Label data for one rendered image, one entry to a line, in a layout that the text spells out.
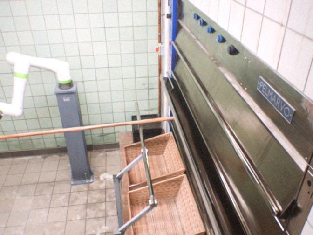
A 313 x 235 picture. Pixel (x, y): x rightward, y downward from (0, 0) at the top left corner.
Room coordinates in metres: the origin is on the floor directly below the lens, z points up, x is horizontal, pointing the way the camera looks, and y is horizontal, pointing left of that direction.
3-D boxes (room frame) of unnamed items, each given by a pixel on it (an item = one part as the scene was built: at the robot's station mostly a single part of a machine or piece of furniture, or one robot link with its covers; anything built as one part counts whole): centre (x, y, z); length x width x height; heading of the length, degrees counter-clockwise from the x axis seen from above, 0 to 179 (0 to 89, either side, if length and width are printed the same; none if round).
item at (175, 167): (2.05, 0.07, 0.72); 0.56 x 0.49 x 0.28; 10
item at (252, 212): (1.51, -0.28, 1.54); 1.79 x 0.11 x 0.19; 8
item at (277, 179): (1.51, -0.28, 1.80); 1.79 x 0.11 x 0.19; 8
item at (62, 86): (2.70, 0.94, 1.23); 0.26 x 0.15 x 0.06; 9
